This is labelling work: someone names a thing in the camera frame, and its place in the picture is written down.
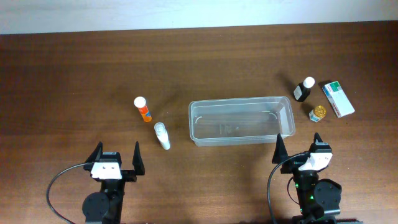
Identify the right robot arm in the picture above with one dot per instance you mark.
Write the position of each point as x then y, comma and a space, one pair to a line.
318, 199

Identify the clear plastic container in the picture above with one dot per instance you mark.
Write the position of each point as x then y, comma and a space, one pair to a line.
238, 121

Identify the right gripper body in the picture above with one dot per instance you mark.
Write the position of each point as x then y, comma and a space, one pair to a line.
292, 166

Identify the small jar gold lid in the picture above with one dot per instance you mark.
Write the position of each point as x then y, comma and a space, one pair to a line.
318, 113

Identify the orange tablet tube white cap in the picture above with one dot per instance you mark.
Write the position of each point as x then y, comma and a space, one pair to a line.
141, 104

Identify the white calamine lotion bottle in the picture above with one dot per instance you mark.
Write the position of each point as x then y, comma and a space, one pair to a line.
162, 135

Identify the dark bottle white cap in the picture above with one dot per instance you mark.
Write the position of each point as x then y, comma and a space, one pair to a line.
303, 89

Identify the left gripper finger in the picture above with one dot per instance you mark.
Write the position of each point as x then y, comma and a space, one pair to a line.
137, 161
96, 154

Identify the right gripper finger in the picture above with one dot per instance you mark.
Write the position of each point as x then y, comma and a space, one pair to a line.
280, 153
317, 139

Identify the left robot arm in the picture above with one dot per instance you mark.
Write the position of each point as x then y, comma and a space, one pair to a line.
105, 206

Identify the white green medicine box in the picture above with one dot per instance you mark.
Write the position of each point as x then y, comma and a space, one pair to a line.
338, 99

